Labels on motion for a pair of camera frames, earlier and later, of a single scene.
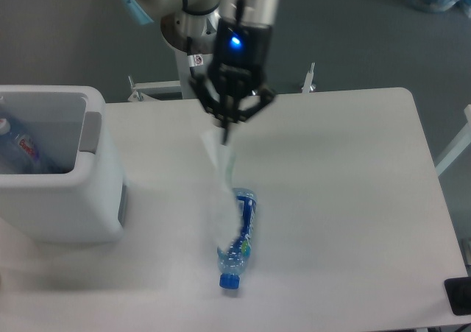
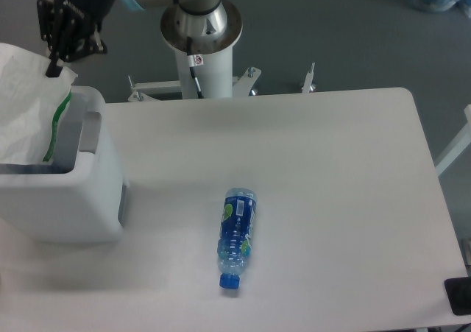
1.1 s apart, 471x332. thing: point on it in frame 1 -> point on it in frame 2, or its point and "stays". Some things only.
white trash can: x=87 y=202 stays
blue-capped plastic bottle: x=232 y=256 stays
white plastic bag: x=223 y=204 -> x=31 y=102
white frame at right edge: x=459 y=145 stays
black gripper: x=240 y=68 -> x=88 y=0
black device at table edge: x=458 y=293 stays
